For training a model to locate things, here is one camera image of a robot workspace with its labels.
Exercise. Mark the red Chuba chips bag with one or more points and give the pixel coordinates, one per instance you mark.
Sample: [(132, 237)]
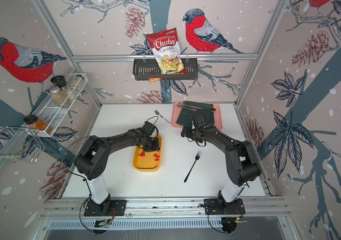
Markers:
[(166, 50)]

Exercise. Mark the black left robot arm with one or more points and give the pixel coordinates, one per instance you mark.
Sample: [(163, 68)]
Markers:
[(92, 159)]

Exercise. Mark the clear spice jar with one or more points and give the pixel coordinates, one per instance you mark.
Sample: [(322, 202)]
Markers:
[(75, 86)]

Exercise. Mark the pink plastic tray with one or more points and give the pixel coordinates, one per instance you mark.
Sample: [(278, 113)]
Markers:
[(217, 116)]

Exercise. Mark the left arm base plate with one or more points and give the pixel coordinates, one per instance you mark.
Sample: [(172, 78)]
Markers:
[(105, 208)]

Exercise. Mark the silver lid spice jar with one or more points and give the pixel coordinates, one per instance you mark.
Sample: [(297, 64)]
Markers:
[(59, 97)]

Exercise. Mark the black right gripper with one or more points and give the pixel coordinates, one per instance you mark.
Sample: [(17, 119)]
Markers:
[(187, 130)]

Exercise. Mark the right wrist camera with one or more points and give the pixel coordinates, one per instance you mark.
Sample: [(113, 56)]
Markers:
[(199, 121)]

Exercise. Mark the white wire spice rack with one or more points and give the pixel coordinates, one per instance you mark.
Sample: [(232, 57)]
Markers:
[(51, 113)]

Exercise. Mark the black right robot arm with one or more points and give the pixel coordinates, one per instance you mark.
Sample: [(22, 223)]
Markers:
[(242, 164)]

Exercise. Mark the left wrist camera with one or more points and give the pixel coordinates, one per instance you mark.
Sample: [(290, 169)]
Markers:
[(148, 128)]

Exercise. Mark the yellow plastic storage tray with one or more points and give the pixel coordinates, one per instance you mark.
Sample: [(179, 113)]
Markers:
[(146, 163)]

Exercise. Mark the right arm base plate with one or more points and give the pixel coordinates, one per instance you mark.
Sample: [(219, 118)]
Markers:
[(220, 207)]

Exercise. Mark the purple black fork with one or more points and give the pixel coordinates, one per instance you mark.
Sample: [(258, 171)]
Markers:
[(197, 157)]

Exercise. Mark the chrome wire rack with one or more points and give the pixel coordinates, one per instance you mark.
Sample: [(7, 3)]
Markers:
[(20, 144)]

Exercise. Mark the silver fork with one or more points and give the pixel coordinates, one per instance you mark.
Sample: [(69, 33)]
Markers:
[(158, 114)]

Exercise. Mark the black lid spice jar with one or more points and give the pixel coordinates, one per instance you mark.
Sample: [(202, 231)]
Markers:
[(59, 81)]

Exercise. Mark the dark green cloth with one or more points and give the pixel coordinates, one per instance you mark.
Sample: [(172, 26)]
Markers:
[(190, 110)]

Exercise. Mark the black wall basket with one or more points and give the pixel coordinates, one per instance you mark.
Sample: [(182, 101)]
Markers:
[(144, 70)]

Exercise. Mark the orange spice jar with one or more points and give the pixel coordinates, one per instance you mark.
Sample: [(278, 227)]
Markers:
[(36, 123)]

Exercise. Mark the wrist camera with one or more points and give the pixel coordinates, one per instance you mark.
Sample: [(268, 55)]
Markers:
[(148, 128), (199, 121)]

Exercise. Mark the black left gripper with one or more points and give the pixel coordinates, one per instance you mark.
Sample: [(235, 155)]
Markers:
[(156, 147)]

